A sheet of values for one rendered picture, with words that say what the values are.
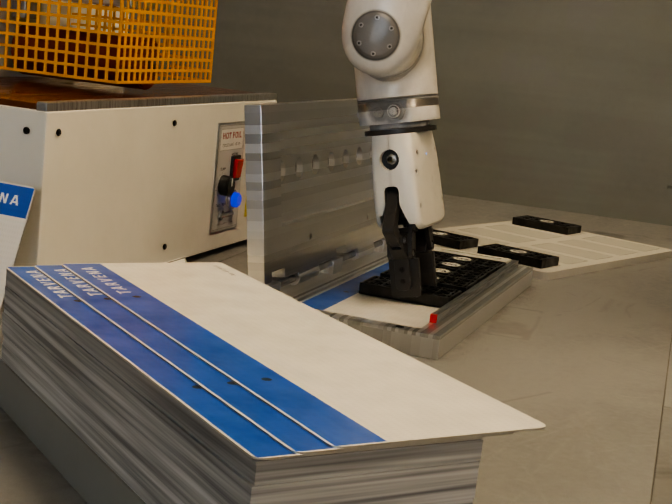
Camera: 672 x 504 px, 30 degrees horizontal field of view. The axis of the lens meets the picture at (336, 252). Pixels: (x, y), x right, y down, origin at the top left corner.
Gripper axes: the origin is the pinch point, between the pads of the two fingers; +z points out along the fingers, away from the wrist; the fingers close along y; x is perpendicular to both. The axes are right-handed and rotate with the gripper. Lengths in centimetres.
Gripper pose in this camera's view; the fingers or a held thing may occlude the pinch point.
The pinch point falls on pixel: (413, 275)
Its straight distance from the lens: 132.0
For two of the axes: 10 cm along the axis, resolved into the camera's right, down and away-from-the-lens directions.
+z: 0.9, 9.9, 1.0
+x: -9.4, 0.5, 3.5
